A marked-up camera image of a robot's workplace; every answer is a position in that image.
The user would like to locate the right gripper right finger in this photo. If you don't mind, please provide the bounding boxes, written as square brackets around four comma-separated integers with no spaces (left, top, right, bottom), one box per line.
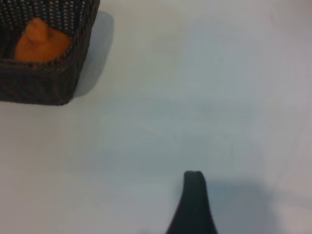
[194,171,218,234]

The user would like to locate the orange with knobbed top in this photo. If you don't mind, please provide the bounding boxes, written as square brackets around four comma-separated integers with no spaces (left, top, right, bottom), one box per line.
[15,18,72,63]

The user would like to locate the dark brown wicker basket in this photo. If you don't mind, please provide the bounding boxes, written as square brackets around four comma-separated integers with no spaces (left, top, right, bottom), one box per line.
[0,0,101,106]

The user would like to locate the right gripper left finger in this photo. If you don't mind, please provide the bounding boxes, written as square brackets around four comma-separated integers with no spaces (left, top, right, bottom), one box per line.
[165,171,195,234]

